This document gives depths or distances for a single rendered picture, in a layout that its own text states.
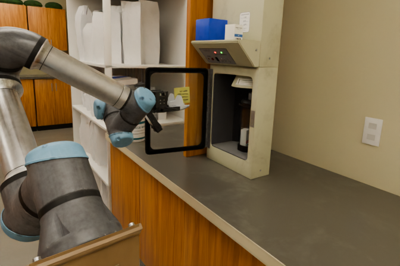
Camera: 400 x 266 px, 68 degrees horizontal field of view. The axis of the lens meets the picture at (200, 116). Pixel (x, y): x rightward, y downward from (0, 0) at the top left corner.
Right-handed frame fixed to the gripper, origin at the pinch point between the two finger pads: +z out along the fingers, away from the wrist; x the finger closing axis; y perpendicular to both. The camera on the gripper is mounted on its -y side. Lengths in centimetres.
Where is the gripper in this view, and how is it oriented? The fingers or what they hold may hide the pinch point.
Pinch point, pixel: (183, 106)
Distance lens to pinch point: 123.0
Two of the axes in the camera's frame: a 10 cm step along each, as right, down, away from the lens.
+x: -5.5, -1.6, 8.2
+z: 8.4, -1.0, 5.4
